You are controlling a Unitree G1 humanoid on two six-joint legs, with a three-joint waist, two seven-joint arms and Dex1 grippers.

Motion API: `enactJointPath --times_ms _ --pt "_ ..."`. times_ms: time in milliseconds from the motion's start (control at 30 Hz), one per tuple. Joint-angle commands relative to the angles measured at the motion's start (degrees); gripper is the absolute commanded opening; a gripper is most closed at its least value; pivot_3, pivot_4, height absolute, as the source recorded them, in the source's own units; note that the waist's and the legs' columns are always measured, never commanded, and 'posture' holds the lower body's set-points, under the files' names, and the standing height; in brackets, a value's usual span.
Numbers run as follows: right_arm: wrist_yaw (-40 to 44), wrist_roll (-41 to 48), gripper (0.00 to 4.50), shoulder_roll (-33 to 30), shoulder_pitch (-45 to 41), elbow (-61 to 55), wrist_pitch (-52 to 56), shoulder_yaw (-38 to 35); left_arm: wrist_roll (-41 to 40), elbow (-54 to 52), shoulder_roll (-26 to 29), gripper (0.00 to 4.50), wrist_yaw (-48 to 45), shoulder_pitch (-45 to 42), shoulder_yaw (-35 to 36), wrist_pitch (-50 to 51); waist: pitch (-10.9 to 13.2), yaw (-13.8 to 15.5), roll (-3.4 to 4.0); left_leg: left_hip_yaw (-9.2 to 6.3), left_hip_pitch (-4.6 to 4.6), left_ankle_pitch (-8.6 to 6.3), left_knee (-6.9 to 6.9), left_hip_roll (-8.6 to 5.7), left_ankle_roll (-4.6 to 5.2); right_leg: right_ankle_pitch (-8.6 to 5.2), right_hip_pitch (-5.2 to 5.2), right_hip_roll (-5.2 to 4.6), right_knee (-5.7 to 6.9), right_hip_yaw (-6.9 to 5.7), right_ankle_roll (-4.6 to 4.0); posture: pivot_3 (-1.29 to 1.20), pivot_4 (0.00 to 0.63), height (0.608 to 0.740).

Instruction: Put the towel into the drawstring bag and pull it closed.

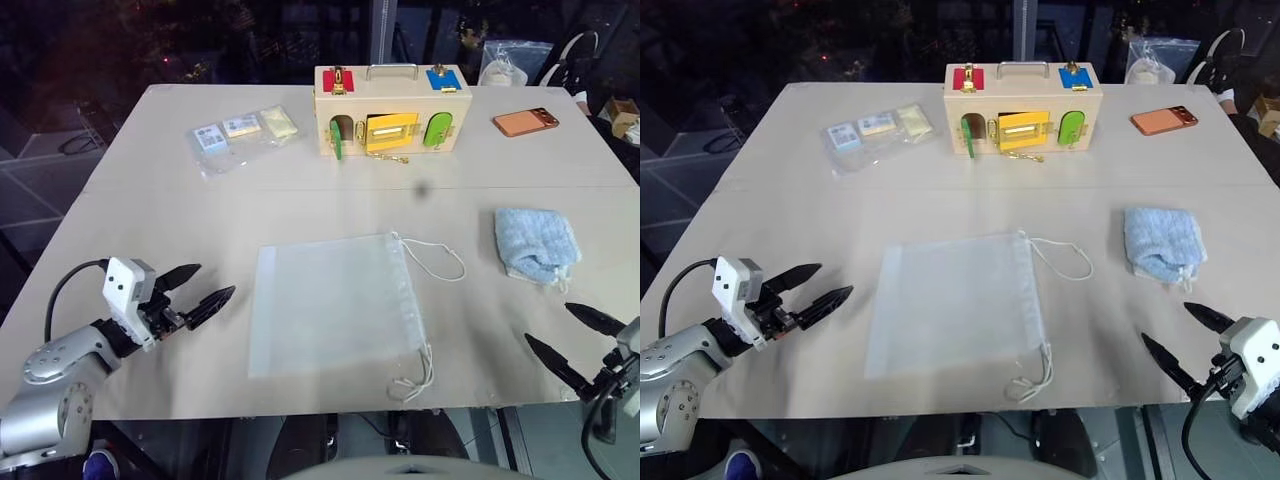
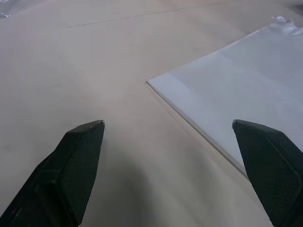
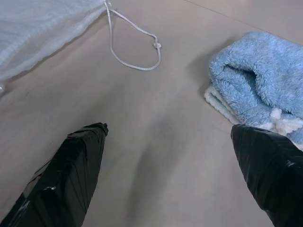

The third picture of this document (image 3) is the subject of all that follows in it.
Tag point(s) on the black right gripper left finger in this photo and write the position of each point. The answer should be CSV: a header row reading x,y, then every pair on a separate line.
x,y
61,175

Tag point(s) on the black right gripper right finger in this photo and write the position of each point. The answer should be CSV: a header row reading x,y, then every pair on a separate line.
x,y
270,170

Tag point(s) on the blue fluffy garment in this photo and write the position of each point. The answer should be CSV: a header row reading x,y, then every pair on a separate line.
x,y
258,78

